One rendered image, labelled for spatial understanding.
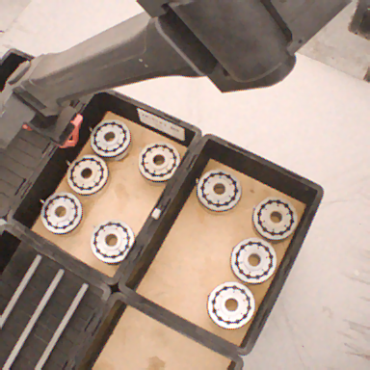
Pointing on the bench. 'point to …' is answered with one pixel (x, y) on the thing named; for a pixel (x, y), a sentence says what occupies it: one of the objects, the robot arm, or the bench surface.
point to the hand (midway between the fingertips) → (61, 135)
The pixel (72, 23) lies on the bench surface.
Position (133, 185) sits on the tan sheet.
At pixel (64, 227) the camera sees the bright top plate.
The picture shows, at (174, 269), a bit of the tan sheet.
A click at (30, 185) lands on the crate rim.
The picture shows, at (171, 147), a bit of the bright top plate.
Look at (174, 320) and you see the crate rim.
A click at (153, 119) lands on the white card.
